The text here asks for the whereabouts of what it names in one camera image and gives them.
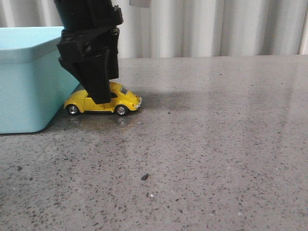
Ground light blue storage box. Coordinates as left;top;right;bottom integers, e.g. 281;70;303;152
0;26;79;134

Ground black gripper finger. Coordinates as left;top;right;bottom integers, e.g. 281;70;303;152
105;27;120;79
73;48;111;104

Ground yellow toy beetle car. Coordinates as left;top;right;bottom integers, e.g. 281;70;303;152
64;82;142;116

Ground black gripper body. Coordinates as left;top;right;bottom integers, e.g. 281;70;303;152
54;0;124;72

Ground grey pleated curtain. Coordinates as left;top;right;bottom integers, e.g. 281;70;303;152
0;0;308;59

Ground small black debris piece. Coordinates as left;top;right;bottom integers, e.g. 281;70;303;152
141;173;149;180

